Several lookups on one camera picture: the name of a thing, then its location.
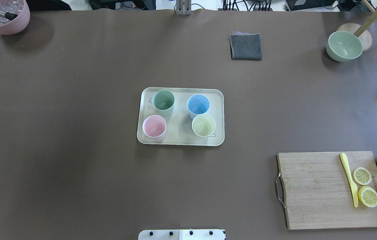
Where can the wooden cutting board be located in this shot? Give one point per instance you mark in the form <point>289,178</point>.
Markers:
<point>316,192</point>

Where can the dark grey folded cloth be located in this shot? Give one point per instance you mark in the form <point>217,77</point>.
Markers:
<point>246,46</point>

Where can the blue cup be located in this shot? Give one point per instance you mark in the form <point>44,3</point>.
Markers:
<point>197,104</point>

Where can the aluminium frame post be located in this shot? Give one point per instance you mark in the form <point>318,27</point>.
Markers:
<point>183,7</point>

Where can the yellow plastic knife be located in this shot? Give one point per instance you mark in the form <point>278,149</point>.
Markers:
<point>353,186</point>

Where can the pale yellow cup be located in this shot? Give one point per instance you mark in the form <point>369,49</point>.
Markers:
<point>203,125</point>

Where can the pink cup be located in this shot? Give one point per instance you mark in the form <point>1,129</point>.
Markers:
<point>154,127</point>

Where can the pink bowl with ice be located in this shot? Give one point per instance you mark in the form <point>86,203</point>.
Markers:
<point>19,8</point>

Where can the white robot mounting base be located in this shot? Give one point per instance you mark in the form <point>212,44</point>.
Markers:
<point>182,234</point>

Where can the lemon slice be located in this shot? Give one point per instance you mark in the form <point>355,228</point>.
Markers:
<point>362,176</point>
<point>367,196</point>

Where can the wooden stand with round base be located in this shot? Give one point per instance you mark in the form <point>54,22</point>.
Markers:
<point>360,31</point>

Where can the green bowl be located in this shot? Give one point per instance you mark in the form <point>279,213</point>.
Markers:
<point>343,46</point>

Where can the green cup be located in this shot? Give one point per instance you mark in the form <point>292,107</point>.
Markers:
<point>164,102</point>

